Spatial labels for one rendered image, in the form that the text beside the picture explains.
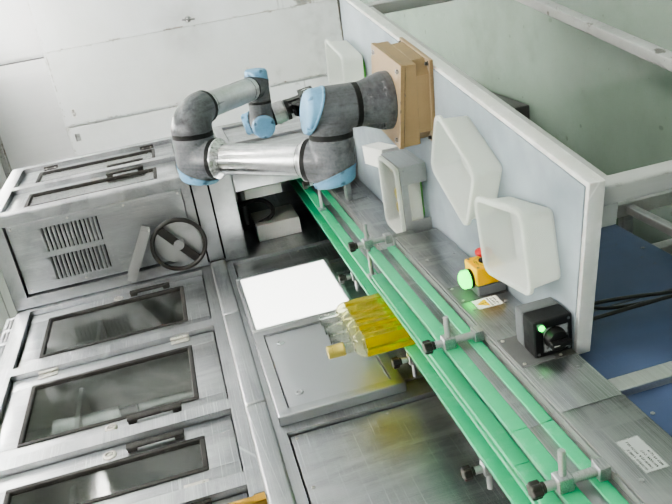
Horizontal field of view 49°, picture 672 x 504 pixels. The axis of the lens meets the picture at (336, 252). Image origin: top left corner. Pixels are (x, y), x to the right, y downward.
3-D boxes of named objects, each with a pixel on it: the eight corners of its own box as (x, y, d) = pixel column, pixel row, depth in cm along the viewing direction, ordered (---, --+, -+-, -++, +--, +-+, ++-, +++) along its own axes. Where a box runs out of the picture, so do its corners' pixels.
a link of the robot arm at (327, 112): (357, 84, 184) (304, 92, 181) (361, 137, 189) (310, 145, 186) (343, 78, 195) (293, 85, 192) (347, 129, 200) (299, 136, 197)
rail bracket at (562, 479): (602, 465, 116) (523, 490, 114) (601, 427, 113) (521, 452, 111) (616, 481, 113) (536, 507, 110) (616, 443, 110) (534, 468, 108)
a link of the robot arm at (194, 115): (155, 96, 202) (246, 67, 243) (163, 136, 207) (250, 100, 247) (191, 96, 198) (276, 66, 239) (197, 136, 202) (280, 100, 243)
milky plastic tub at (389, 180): (411, 216, 231) (385, 223, 230) (403, 147, 223) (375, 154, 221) (431, 235, 216) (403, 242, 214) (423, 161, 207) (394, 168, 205)
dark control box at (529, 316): (554, 329, 151) (516, 340, 150) (552, 295, 148) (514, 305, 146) (575, 348, 144) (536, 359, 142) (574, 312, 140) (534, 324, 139)
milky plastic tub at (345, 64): (347, 33, 256) (323, 37, 254) (367, 51, 237) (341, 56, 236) (351, 81, 265) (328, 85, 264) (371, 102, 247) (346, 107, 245)
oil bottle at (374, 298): (407, 302, 211) (335, 321, 207) (405, 284, 209) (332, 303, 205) (414, 310, 206) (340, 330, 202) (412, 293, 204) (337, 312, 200)
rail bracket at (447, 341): (479, 333, 158) (420, 349, 156) (477, 303, 155) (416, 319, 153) (487, 341, 154) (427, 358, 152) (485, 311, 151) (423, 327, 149)
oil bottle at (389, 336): (429, 329, 195) (351, 350, 192) (427, 310, 193) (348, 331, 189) (437, 339, 190) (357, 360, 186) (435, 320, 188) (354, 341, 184)
